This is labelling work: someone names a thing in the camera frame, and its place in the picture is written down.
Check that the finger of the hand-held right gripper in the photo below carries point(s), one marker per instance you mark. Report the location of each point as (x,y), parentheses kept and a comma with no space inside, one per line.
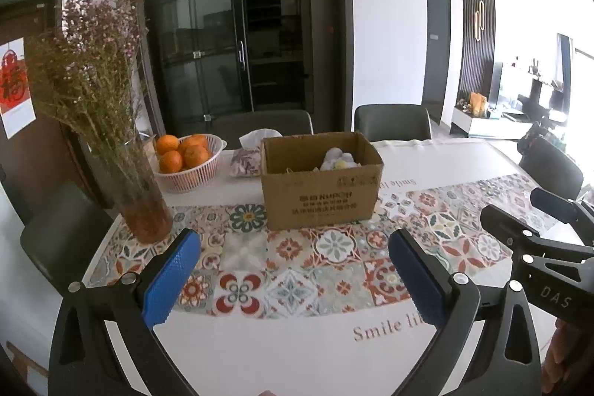
(552,201)
(499,219)

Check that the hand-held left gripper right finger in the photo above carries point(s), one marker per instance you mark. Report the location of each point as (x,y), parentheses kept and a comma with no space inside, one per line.
(417,280)

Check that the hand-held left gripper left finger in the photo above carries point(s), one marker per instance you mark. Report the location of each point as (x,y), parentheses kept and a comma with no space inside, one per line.
(171,275)

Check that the brown cardboard box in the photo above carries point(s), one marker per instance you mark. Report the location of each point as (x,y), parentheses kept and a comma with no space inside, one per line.
(320,192)

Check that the person's right hand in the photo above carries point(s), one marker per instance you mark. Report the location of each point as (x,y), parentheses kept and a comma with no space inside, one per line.
(559,359)

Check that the grey dining chair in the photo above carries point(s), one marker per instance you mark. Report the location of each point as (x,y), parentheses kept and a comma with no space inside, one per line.
(552,168)
(60,233)
(392,122)
(260,122)

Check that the glass vase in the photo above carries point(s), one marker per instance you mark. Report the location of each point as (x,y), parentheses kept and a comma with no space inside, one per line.
(139,206)

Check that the white TV cabinet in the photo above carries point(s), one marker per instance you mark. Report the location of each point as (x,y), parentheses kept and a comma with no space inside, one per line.
(482,124)

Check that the white plastic basket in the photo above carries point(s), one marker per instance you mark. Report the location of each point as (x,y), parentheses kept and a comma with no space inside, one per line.
(190,180)

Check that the orange paper bag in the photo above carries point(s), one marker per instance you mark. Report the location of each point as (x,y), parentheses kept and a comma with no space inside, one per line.
(478,103)

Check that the pile of oranges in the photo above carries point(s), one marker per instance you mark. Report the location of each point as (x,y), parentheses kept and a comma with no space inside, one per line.
(185,154)

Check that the black television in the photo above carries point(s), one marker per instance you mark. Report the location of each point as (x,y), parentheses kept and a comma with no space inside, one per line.
(496,83)

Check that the floral tissue pack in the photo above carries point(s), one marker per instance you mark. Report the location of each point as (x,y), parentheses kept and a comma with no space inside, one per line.
(246,161)

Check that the white crumpled packet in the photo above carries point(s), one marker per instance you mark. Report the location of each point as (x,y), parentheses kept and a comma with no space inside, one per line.
(336,159)

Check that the dark wooden door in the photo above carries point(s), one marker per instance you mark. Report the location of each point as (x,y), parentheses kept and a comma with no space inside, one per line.
(41,154)

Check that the dark interior door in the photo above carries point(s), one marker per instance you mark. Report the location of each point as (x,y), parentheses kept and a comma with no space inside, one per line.
(438,52)

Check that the dried flower bunch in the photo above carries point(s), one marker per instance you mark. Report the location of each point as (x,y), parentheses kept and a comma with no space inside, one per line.
(93,66)

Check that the black framed glass sliding door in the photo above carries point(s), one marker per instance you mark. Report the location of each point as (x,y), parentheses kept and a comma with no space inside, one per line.
(195,43)

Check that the gold wall ornament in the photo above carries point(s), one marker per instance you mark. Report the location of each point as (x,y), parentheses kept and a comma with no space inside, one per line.
(479,20)

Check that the red and white wall calendar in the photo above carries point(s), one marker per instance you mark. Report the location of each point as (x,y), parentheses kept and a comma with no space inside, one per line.
(14,85)

